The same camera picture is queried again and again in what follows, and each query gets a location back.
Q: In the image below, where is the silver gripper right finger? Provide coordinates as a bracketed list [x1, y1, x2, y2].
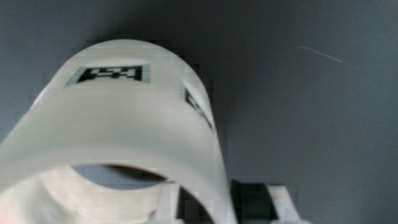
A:
[267, 184, 312, 224]

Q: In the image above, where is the white lamp hood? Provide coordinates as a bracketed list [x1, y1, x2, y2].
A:
[0, 40, 237, 224]

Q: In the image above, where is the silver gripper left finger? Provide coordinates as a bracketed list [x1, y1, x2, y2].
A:
[152, 182, 185, 224]

